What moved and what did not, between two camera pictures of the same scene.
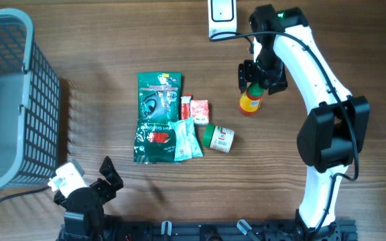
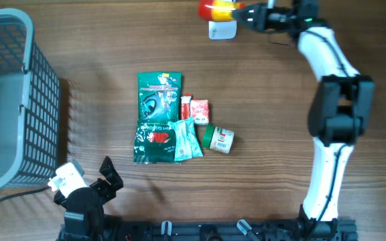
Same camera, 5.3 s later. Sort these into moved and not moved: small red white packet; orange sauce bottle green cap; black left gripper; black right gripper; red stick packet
Moved: orange sauce bottle green cap; black right gripper
Not moved: small red white packet; black left gripper; red stick packet
